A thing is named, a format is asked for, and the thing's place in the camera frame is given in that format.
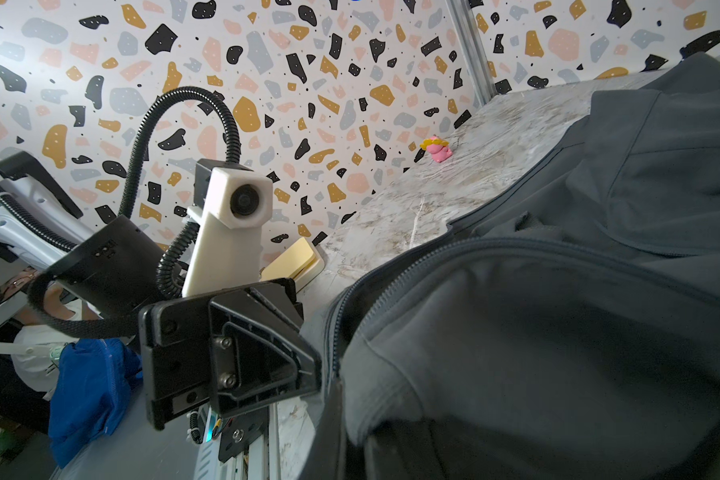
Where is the beige foam pad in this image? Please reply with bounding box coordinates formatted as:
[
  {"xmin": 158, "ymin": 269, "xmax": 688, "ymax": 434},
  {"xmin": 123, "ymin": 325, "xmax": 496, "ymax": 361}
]
[{"xmin": 260, "ymin": 238, "xmax": 325, "ymax": 292}]

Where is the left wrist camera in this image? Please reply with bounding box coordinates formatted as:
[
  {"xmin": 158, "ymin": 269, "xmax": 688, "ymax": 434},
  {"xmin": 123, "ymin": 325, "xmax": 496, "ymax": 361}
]
[{"xmin": 182, "ymin": 159, "xmax": 273, "ymax": 297}]

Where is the dark grey jacket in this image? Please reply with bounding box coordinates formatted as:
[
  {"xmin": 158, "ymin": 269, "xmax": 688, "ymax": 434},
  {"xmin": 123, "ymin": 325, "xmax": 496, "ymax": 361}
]
[{"xmin": 302, "ymin": 53, "xmax": 720, "ymax": 479}]

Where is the blue cloth bag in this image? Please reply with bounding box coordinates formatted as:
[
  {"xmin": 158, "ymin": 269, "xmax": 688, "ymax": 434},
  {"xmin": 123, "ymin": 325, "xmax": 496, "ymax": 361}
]
[{"xmin": 48, "ymin": 339, "xmax": 142, "ymax": 469}]

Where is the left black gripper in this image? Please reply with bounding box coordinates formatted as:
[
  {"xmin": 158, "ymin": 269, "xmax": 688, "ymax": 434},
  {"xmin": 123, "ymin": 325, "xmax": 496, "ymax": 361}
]
[{"xmin": 139, "ymin": 278, "xmax": 322, "ymax": 431}]

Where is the pink sticker on table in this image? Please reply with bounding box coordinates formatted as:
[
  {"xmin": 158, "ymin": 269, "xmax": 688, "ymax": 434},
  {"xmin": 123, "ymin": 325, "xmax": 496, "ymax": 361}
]
[{"xmin": 420, "ymin": 136, "xmax": 453, "ymax": 163}]

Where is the black corrugated cable hose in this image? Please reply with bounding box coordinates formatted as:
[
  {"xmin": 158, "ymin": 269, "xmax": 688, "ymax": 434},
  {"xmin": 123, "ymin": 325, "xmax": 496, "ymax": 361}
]
[{"xmin": 26, "ymin": 85, "xmax": 243, "ymax": 339}]

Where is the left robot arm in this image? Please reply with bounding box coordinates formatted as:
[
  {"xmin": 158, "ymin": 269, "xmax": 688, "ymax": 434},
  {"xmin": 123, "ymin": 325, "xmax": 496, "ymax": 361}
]
[{"xmin": 0, "ymin": 162, "xmax": 321, "ymax": 432}]

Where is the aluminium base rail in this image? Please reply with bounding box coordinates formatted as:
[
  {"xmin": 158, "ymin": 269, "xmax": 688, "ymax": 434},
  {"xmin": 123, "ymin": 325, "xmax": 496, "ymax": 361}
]
[{"xmin": 186, "ymin": 405, "xmax": 281, "ymax": 480}]

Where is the person in white shirt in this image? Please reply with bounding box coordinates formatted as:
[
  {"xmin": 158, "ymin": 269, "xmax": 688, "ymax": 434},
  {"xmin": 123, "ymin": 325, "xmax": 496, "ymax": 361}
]
[{"xmin": 0, "ymin": 266, "xmax": 103, "ymax": 433}]

